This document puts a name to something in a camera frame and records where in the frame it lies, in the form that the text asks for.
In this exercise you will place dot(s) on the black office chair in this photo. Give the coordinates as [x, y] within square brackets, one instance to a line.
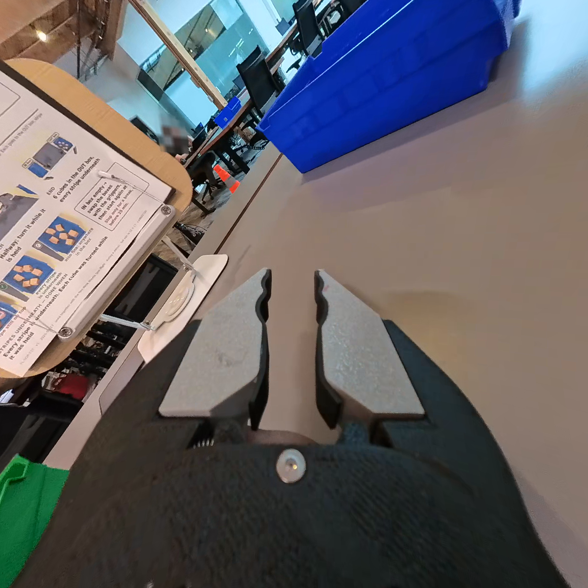
[257, 78]

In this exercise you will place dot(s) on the blue storage crate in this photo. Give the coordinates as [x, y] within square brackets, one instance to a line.
[228, 112]

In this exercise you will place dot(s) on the green plastic bin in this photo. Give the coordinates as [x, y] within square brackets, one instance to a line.
[27, 519]

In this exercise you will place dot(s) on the instruction sheet on stand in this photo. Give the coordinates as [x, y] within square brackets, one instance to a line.
[174, 183]

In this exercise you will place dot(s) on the brown background desk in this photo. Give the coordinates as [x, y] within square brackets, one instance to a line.
[239, 124]

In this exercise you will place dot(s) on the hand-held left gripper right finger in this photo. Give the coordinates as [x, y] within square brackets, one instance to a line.
[363, 367]

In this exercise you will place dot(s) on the blue plastic bin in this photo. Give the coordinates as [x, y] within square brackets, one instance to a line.
[390, 87]

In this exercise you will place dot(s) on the printed instruction sheet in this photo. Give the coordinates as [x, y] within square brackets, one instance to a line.
[69, 229]

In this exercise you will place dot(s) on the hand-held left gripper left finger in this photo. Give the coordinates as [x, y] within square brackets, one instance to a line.
[216, 367]

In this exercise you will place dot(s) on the ceiling spot lamp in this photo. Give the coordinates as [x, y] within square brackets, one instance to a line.
[42, 35]

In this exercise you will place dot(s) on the orange striped traffic cone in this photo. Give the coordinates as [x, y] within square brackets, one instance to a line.
[227, 180]

